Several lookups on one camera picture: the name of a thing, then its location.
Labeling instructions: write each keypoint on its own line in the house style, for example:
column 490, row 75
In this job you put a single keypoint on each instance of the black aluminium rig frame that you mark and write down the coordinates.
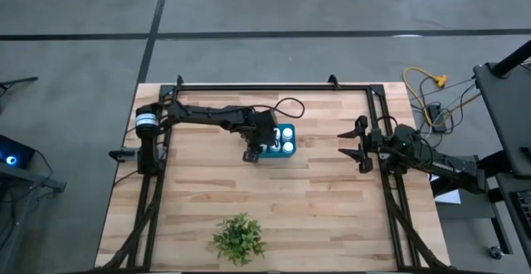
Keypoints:
column 269, row 87

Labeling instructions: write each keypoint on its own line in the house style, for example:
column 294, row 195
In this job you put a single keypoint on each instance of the green artificial plant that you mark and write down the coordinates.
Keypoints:
column 238, row 238

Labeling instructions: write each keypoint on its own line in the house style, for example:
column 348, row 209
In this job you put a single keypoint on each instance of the white pill bottle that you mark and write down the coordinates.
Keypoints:
column 276, row 148
column 287, row 133
column 277, row 133
column 287, row 146

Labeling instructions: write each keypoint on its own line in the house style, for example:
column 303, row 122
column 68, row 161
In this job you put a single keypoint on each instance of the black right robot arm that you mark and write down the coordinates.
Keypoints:
column 448, row 164

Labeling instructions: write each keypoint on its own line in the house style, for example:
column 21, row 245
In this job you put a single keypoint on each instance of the grey caster wheel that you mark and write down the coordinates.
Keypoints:
column 495, row 252

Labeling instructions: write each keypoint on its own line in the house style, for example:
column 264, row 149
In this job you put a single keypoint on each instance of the black tripod leg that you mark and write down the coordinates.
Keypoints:
column 20, row 82

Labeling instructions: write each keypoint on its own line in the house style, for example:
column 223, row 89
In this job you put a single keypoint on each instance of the blue plastic basket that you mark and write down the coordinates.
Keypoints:
column 284, row 155

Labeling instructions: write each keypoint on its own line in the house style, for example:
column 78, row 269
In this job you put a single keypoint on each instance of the black power strip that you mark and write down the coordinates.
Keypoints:
column 436, row 118

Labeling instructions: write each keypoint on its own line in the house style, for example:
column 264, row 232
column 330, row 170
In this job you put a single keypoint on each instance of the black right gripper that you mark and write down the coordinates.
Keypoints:
column 374, row 145

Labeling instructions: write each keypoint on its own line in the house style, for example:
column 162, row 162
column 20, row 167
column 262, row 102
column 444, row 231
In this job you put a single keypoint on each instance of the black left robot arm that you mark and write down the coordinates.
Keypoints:
column 207, row 114

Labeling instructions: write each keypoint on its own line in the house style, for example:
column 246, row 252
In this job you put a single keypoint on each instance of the black side desk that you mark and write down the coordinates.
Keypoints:
column 506, row 112

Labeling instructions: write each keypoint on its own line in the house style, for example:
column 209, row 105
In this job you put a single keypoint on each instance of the black table clamp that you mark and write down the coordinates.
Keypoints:
column 333, row 81
column 179, row 81

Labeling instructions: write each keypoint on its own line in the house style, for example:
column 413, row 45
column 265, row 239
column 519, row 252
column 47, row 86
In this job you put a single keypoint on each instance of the grey side stand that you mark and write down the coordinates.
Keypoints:
column 41, row 182

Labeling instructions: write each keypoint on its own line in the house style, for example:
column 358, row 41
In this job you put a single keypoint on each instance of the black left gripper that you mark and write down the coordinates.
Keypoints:
column 265, row 124

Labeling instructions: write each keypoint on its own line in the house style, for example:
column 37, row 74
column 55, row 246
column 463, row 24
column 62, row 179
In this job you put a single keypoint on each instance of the black side bracket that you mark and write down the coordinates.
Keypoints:
column 122, row 154

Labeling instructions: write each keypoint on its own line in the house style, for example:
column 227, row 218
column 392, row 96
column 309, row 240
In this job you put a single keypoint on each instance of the white paper sheet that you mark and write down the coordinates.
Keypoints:
column 450, row 198

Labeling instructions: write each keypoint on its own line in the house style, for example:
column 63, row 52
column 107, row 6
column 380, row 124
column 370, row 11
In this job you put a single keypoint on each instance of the black computer blue light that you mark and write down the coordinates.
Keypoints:
column 16, row 153

